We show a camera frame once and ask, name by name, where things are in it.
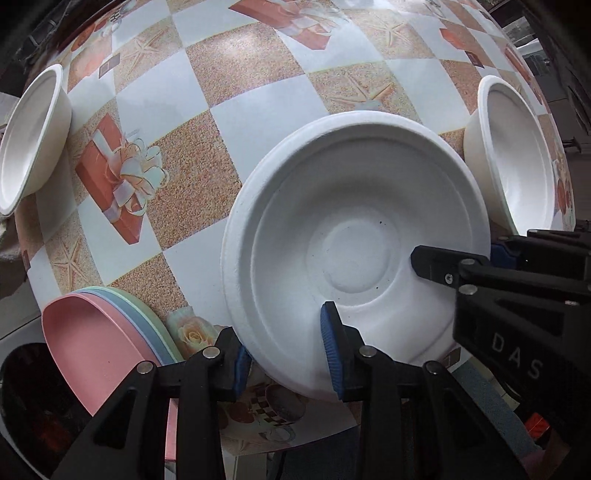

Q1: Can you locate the white paper bowl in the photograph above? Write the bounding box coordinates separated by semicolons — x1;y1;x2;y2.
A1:
463;75;557;236
0;64;73;217
221;110;491;403

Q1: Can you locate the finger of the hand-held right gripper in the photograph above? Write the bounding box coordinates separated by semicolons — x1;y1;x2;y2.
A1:
410;246;575;306
490;229;591;283

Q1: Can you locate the pink plate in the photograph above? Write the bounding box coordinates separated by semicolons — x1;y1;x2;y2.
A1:
41;294;181;462

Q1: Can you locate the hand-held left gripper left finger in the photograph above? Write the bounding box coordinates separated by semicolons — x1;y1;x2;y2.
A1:
51;327;253;480

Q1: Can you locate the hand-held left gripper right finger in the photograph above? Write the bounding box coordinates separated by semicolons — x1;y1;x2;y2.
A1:
320;301;529;480

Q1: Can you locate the checkered printed tablecloth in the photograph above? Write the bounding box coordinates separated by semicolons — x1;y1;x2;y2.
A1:
14;0;575;457

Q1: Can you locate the dark round object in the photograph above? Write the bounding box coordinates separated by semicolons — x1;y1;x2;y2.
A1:
0;342;93;480

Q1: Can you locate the green plate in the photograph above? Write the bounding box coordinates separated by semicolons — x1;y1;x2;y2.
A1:
92;285;185;363

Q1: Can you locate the blue plate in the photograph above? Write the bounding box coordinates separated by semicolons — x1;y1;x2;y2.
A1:
76;289;174;365

